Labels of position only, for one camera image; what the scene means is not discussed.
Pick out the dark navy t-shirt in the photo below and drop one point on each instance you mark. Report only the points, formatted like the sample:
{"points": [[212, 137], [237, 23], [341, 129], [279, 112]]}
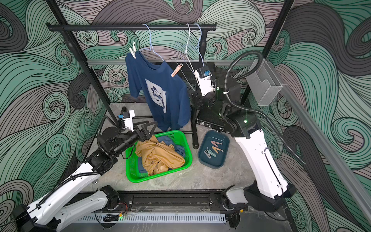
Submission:
{"points": [[166, 95]]}

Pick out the tan yellow t-shirt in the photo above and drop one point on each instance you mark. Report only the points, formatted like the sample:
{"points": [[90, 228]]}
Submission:
{"points": [[158, 156]]}

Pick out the black clothes rack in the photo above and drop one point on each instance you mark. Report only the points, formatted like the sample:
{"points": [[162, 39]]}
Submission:
{"points": [[74, 47]]}

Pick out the green clothespin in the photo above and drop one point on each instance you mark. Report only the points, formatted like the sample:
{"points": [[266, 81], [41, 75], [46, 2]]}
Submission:
{"points": [[207, 153]]}

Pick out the clear mesh wall holder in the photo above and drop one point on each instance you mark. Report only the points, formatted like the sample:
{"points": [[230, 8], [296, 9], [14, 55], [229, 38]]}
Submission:
{"points": [[264, 83]]}

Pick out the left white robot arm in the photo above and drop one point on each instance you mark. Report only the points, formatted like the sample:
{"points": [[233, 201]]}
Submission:
{"points": [[52, 213]]}

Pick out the green plastic basket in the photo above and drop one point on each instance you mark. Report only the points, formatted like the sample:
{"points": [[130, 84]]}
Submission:
{"points": [[164, 153]]}

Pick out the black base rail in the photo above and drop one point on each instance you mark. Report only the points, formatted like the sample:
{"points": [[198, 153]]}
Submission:
{"points": [[209, 199]]}

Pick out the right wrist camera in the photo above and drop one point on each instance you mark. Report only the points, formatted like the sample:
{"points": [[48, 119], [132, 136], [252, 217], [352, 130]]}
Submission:
{"points": [[205, 80]]}

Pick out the pink white clothespin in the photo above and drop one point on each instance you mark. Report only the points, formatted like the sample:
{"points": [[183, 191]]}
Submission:
{"points": [[176, 70]]}

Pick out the black case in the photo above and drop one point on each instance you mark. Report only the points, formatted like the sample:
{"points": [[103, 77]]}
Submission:
{"points": [[208, 119]]}

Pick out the dark teal plastic bin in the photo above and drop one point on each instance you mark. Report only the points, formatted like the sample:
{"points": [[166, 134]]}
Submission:
{"points": [[213, 150]]}

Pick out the light blue t-shirt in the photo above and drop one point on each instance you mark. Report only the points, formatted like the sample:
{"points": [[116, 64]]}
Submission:
{"points": [[174, 148]]}

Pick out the white wire hanger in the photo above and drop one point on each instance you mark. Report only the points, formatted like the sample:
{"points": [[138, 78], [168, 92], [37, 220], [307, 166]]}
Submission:
{"points": [[184, 53]]}

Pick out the orange wooden clothespin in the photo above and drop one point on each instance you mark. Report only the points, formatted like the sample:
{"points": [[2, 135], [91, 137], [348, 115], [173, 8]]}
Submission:
{"points": [[215, 146]]}

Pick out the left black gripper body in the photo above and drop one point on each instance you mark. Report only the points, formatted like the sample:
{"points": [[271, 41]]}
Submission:
{"points": [[141, 137]]}

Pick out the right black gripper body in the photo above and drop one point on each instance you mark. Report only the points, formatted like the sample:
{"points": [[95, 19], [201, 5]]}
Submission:
{"points": [[204, 102]]}

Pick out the white slotted cable duct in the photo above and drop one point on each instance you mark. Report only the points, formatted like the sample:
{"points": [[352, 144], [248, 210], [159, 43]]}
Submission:
{"points": [[154, 218]]}

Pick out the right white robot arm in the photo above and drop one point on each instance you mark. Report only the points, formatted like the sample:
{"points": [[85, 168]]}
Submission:
{"points": [[230, 114]]}

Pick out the light blue wire hanger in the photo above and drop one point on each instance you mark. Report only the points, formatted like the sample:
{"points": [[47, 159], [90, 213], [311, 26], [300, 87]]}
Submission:
{"points": [[179, 45]]}

